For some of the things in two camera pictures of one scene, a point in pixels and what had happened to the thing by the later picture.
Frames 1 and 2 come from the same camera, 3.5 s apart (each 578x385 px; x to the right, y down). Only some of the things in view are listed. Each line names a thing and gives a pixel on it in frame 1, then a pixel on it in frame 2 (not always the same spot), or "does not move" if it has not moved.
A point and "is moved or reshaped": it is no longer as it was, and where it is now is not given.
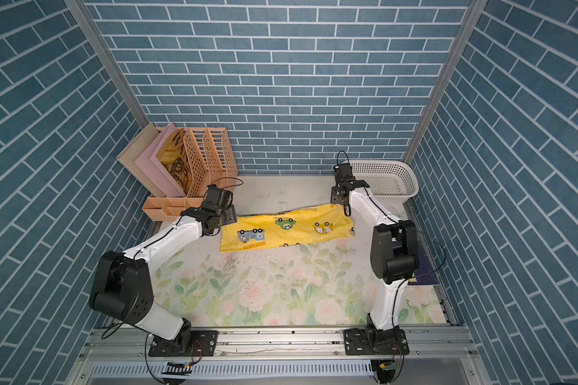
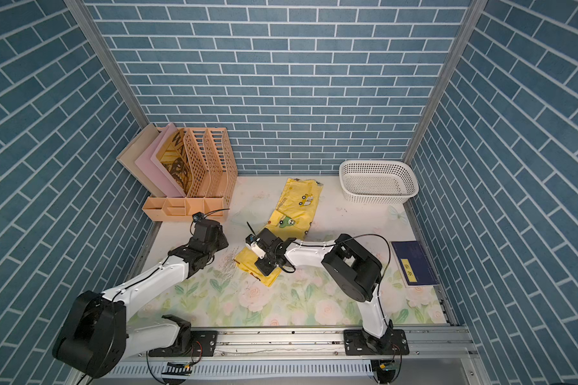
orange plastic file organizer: x=212 y=154 does not move
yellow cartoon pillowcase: x=258 y=231 is moved or reshaped
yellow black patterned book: x=175 y=156 does not move
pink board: x=149 y=163 does not move
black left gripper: x=231 y=214 to x=221 y=237
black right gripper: x=335 y=191 to x=265 y=269
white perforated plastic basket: x=391 y=181 does not move
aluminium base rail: x=124 y=356 does not move
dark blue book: x=425 y=273 does not move
